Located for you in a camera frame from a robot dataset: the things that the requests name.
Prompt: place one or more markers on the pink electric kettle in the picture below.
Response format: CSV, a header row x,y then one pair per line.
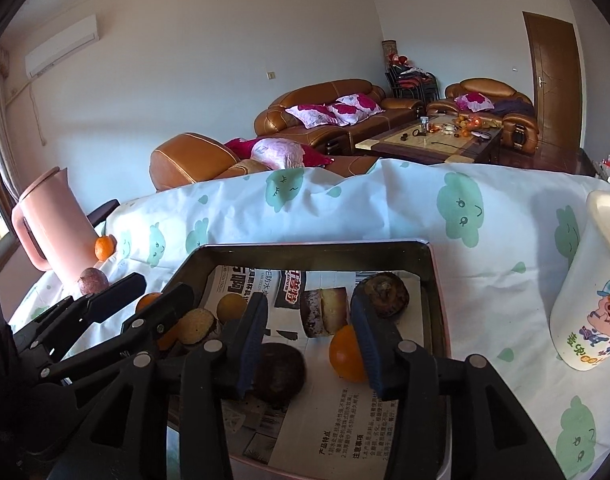
x,y
55,230

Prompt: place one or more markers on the pink rectangular tin box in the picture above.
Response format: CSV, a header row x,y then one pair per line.
x,y
305,246

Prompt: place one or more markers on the pale pink leaf pillow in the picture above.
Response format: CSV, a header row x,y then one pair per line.
x,y
280,152

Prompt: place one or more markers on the wooden coffee table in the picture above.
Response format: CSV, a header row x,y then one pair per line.
x,y
410,145

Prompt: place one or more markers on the printed paper liner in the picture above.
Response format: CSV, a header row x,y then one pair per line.
x,y
330,425

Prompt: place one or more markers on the chocolate coated round pastry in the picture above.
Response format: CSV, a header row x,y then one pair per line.
x,y
281,372

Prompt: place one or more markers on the brown leather rounded armchair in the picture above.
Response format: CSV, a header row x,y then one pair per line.
x,y
190,157

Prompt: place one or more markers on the small oval orange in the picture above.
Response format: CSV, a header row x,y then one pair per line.
x,y
149,302

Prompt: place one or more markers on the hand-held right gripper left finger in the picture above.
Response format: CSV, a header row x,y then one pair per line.
x,y
250,345

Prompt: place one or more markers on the purple blanket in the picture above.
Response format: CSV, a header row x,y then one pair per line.
x,y
512,107

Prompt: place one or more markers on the large round orange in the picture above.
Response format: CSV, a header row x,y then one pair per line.
x,y
345,355

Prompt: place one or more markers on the tan longan fruit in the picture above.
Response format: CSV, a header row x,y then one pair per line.
x,y
231,306

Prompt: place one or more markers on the brown leather long sofa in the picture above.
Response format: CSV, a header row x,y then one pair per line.
x,y
385,117

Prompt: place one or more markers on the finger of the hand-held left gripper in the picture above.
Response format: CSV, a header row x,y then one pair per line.
x,y
110,297
155,317

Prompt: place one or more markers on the dark wooden cabinet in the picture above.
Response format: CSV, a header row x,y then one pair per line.
x,y
592,162

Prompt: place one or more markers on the glass jar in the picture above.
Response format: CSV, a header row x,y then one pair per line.
x,y
424,123

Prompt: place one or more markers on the stacked dark chairs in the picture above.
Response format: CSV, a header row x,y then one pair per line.
x,y
410,80

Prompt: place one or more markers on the chocolate layered cake slice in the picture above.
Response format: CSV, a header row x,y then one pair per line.
x,y
324,310

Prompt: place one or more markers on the white cartoon pig cup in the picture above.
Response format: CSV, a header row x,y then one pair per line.
x,y
585,290

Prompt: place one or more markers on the small mandarin orange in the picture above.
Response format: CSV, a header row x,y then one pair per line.
x,y
105,248

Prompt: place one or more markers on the crumb topped chocolate cake roll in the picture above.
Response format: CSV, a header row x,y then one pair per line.
x,y
197,324

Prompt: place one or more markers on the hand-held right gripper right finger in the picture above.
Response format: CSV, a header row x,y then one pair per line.
x,y
372,355

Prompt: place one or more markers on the purple passion fruit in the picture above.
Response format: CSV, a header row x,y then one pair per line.
x,y
92,280

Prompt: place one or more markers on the pile of orange snacks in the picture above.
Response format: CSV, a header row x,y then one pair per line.
x,y
470,122

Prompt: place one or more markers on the brown wooden door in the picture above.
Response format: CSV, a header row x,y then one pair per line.
x,y
555,80

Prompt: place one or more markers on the dark chair backrest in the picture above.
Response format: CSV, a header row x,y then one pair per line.
x,y
102,212

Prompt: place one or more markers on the white cloud print tablecloth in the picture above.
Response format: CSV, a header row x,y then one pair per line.
x,y
375,200

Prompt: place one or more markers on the white magenta flower pillow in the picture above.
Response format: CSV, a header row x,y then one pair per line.
x,y
356,105
312,114
475,101

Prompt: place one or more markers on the dark wrinkled passion fruit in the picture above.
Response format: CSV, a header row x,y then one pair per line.
x,y
382,294

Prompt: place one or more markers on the white wall air conditioner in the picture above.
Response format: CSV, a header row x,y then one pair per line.
x,y
62,45

